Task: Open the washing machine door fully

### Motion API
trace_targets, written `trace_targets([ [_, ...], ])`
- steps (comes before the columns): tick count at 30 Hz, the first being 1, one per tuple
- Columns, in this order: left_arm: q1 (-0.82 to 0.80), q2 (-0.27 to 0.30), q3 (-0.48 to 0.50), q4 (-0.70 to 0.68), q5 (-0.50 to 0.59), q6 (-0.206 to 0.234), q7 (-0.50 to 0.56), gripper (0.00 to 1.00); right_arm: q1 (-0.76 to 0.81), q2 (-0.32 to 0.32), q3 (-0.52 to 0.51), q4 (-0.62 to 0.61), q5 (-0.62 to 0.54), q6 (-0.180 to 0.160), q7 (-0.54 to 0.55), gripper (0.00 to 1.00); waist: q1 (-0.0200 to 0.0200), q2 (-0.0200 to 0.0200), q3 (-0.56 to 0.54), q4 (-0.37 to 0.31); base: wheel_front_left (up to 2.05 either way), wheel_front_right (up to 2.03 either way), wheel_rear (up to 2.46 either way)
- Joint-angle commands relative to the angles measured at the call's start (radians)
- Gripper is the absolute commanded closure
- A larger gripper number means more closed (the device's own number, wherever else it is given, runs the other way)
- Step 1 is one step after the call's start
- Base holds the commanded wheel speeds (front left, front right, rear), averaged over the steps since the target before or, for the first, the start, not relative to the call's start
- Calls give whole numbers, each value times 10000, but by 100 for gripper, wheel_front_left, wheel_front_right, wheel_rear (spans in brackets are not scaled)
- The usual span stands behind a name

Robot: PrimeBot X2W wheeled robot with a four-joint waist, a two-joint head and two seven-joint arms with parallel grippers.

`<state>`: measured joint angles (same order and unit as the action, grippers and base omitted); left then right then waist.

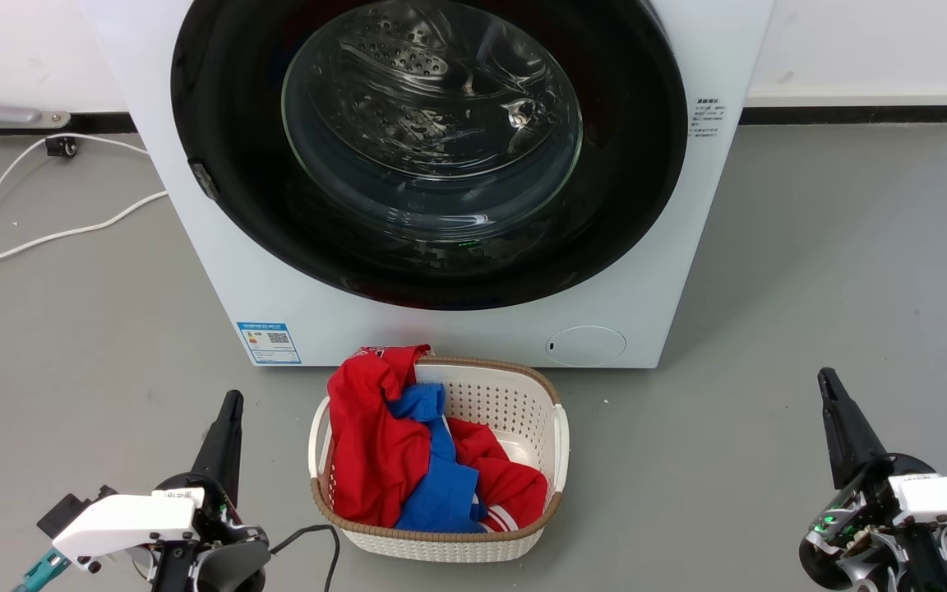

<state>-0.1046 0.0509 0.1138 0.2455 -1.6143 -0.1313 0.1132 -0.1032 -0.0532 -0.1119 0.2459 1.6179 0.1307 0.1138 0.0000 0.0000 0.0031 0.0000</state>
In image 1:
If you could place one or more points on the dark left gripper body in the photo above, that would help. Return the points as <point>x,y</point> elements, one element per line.
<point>214,526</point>

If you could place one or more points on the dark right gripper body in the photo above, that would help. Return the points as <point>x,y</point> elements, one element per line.
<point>847,526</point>

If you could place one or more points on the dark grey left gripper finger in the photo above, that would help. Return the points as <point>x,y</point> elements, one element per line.
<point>212,452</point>
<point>229,460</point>

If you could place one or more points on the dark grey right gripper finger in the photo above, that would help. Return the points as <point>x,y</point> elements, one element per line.
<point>839,436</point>
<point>861,444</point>

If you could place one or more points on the black round glass washer door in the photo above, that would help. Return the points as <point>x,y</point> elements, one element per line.
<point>621,205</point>

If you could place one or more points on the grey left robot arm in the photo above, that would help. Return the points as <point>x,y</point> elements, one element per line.
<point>235,569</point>

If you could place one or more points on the white front-load washing machine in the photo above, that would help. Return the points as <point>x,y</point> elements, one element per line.
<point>441,329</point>

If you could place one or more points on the blue energy label sticker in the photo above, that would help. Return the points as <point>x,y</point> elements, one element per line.
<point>269,343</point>

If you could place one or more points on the red garment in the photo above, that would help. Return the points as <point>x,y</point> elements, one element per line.
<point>371,452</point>

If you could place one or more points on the blue garment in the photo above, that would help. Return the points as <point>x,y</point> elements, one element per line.
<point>441,493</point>

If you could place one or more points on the round white filter cover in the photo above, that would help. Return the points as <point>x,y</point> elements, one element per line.
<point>585,346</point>

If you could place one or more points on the white perforated laundry basket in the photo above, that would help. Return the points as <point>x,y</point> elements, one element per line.
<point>515,411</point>

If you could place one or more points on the small black floor fitting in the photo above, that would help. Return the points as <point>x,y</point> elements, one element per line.
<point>61,146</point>

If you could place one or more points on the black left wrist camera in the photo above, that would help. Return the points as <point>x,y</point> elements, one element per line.
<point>71,508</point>

